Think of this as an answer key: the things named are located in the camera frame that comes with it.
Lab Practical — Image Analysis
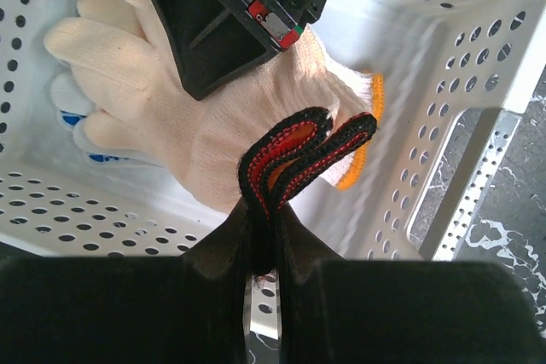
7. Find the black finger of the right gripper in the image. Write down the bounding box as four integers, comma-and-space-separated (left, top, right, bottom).
151, 0, 327, 101

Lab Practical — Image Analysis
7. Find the white perforated storage basket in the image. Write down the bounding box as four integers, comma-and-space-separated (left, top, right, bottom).
0, 0, 546, 339

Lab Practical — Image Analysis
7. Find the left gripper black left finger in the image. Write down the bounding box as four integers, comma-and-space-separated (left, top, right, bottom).
1, 203, 251, 363

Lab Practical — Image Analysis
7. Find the blue dotted glove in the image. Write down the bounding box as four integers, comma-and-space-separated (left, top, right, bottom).
49, 69, 385, 191

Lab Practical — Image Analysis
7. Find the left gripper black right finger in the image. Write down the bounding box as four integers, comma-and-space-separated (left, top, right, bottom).
276, 206, 545, 363

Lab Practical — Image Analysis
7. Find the beige knit glove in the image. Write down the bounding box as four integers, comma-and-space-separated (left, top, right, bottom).
43, 0, 379, 275

